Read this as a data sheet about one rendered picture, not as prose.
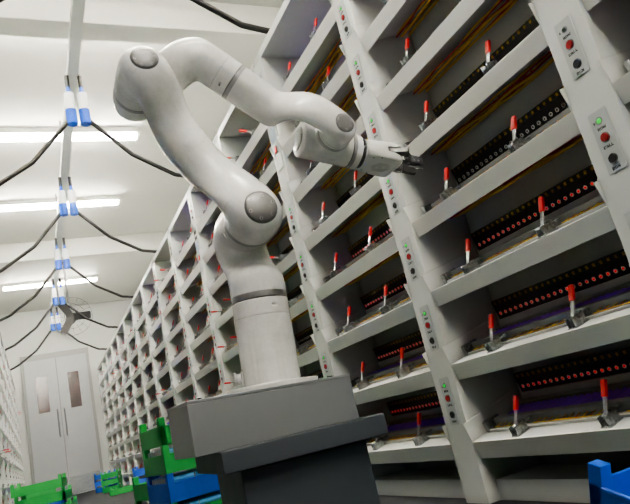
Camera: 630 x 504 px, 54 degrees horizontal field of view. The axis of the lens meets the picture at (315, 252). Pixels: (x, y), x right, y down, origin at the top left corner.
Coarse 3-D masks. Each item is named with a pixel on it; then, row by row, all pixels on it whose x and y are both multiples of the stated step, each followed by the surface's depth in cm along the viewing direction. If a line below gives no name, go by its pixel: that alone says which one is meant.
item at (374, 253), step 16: (384, 224) 216; (368, 240) 227; (384, 240) 198; (336, 256) 222; (352, 256) 240; (368, 256) 195; (384, 256) 188; (336, 272) 220; (352, 272) 206; (368, 272) 221; (320, 288) 229; (336, 288) 219
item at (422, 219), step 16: (560, 128) 124; (576, 128) 121; (528, 144) 131; (544, 144) 128; (560, 144) 125; (512, 160) 136; (528, 160) 133; (544, 160) 144; (480, 176) 145; (496, 176) 141; (512, 176) 138; (464, 192) 152; (480, 192) 147; (496, 192) 164; (416, 208) 175; (448, 208) 158; (464, 208) 169; (416, 224) 171; (432, 224) 165
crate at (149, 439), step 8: (144, 424) 195; (160, 424) 180; (144, 432) 191; (152, 432) 184; (160, 432) 179; (168, 432) 180; (144, 440) 191; (152, 440) 185; (160, 440) 179; (168, 440) 179; (144, 448) 191; (152, 448) 187
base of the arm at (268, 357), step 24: (240, 312) 127; (264, 312) 126; (288, 312) 130; (240, 336) 127; (264, 336) 125; (288, 336) 127; (240, 360) 128; (264, 360) 124; (288, 360) 125; (240, 384) 127; (264, 384) 119
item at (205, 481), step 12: (168, 480) 176; (180, 480) 177; (192, 480) 179; (204, 480) 181; (216, 480) 183; (156, 492) 184; (168, 492) 175; (180, 492) 176; (192, 492) 178; (204, 492) 180
